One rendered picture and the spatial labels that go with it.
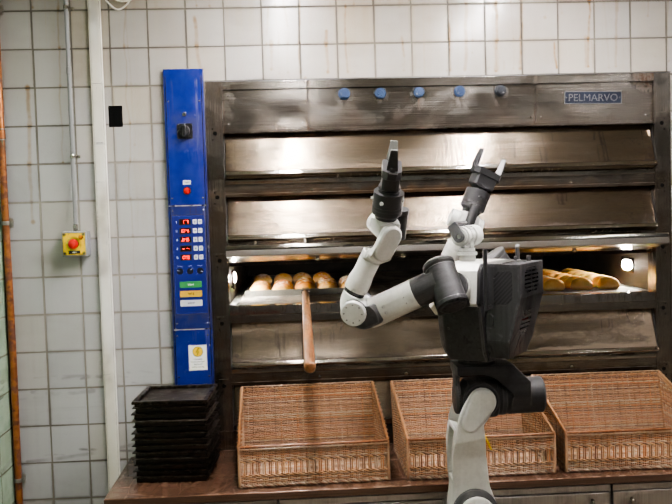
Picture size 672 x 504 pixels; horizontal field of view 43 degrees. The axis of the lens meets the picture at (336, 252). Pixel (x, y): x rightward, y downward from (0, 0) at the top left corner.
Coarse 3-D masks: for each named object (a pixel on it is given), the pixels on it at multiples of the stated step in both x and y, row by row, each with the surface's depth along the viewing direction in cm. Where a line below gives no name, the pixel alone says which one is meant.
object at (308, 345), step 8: (304, 296) 354; (304, 304) 327; (304, 312) 304; (304, 320) 284; (304, 328) 267; (304, 336) 252; (312, 336) 253; (304, 344) 238; (312, 344) 237; (304, 352) 226; (312, 352) 224; (304, 360) 215; (312, 360) 212; (304, 368) 210; (312, 368) 209
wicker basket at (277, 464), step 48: (288, 384) 350; (336, 384) 352; (240, 432) 314; (288, 432) 346; (336, 432) 348; (384, 432) 313; (240, 480) 304; (288, 480) 306; (336, 480) 307; (384, 480) 308
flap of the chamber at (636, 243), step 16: (560, 240) 343; (576, 240) 343; (592, 240) 343; (608, 240) 343; (624, 240) 344; (640, 240) 344; (656, 240) 344; (240, 256) 335; (256, 256) 337; (272, 256) 339; (288, 256) 341; (304, 256) 343; (320, 256) 345; (336, 256) 347; (352, 256) 349; (400, 256) 356; (416, 256) 358
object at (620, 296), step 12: (552, 300) 358; (564, 300) 359; (576, 300) 359; (588, 300) 359; (600, 300) 359; (612, 300) 360; (624, 300) 360; (636, 300) 360; (648, 300) 361; (240, 312) 351; (252, 312) 352; (264, 312) 352; (276, 312) 352; (288, 312) 352; (300, 312) 353; (312, 312) 353; (324, 312) 353
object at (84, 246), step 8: (64, 232) 339; (72, 232) 339; (80, 232) 339; (88, 232) 343; (64, 240) 339; (80, 240) 339; (88, 240) 342; (64, 248) 339; (80, 248) 339; (88, 248) 342; (64, 256) 340
